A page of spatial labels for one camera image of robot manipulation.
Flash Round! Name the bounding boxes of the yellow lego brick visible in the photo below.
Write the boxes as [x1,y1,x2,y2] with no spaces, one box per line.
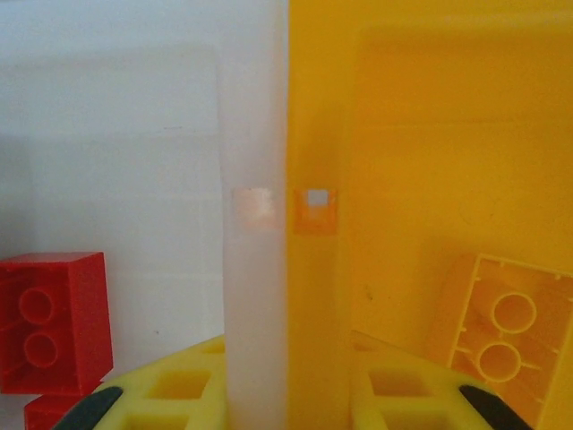
[427,253,573,430]

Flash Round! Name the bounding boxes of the red lego brick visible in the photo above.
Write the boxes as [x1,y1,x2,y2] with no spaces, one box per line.
[0,250,113,396]
[24,393,107,430]

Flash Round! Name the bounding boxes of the yellow plastic bin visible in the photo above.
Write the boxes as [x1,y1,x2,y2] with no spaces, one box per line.
[281,0,573,430]

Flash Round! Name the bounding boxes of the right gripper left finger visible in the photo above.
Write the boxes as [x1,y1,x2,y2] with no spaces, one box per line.
[53,333,229,430]

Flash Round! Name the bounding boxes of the white plastic bin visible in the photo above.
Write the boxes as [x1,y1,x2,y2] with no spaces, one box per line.
[0,0,290,430]

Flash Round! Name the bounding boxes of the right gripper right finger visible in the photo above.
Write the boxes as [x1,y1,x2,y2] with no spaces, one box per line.
[351,330,538,430]

